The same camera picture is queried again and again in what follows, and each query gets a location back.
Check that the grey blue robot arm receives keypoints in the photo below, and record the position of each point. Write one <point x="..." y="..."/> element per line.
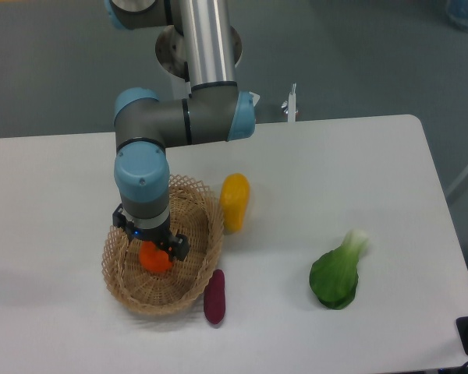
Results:
<point x="145" y="127"/>

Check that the blue bag in background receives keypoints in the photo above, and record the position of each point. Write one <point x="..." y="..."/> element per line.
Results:
<point x="457" y="11"/>

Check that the woven wicker basket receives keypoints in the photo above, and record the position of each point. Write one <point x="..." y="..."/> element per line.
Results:
<point x="196" y="213"/>

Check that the yellow mango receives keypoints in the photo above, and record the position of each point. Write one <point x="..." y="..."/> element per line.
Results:
<point x="234" y="198"/>

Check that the purple sweet potato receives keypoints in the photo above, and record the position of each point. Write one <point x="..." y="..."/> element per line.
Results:
<point x="214" y="298"/>

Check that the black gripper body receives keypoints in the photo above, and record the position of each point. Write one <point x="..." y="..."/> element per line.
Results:
<point x="159" y="235"/>

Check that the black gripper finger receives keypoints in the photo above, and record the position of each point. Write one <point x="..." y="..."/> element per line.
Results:
<point x="119" y="220"/>
<point x="176" y="246"/>

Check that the green bok choy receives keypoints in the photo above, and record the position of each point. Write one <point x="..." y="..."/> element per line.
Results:
<point x="334" y="276"/>

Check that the orange fruit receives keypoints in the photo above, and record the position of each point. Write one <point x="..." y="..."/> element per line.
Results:
<point x="154" y="259"/>

